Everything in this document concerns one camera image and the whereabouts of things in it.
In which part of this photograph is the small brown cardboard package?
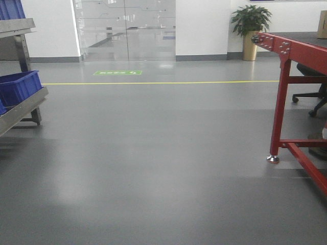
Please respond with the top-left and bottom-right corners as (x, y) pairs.
(317, 10), (327, 39)

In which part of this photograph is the green floor sign sticker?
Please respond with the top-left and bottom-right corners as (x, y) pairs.
(93, 70), (143, 76)

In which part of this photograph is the glass double door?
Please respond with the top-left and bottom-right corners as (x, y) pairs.
(73, 0), (176, 61)

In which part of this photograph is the potted green plant gold pot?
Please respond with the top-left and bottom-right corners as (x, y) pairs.
(231, 5), (272, 61)

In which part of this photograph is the black office chair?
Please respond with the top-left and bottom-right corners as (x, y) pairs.
(292, 62), (327, 118)

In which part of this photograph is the blue plastic bin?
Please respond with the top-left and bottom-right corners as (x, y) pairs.
(1, 70), (42, 115)

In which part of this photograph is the grey metal rack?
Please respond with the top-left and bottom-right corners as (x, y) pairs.
(1, 18), (49, 135)

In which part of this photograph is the blue bin on top shelf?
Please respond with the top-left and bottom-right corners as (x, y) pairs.
(0, 0), (26, 20)

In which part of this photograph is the red metal conveyor table frame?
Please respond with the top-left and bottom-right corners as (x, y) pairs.
(253, 33), (326, 193)

